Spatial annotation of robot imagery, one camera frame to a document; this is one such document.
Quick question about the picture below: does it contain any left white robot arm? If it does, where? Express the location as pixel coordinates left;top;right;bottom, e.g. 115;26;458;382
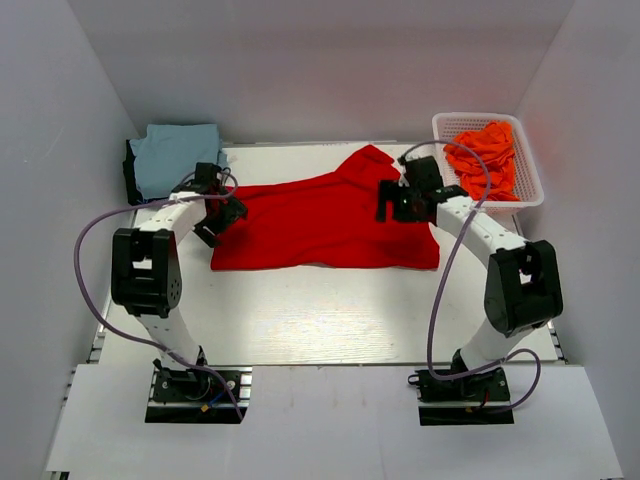
111;192;248;399

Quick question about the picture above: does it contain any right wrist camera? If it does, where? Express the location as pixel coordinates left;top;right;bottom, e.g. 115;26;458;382
431;185;469;204

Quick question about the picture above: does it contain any orange t shirt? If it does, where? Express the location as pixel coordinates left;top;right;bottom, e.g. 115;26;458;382
443;120;521;202

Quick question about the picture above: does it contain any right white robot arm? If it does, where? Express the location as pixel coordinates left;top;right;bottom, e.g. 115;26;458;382
376;156;563;399

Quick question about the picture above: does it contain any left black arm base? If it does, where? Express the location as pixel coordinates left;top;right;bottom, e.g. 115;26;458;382
144;367;252;425

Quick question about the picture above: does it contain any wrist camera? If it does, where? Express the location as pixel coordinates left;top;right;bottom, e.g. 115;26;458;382
431;185;469;204
172;162;222;195

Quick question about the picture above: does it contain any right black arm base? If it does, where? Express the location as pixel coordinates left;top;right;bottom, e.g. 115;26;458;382
407;368;514;426

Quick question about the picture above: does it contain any red t shirt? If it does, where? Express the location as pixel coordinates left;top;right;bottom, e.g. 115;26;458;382
210;145;440;271

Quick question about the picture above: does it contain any folded light blue t shirt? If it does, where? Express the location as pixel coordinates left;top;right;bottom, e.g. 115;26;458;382
129;124;228;201

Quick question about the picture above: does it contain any white plastic basket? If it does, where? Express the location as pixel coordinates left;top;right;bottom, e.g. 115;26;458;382
432;112;544;215

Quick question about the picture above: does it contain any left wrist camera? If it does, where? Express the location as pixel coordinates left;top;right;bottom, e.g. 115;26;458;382
172;162;222;195

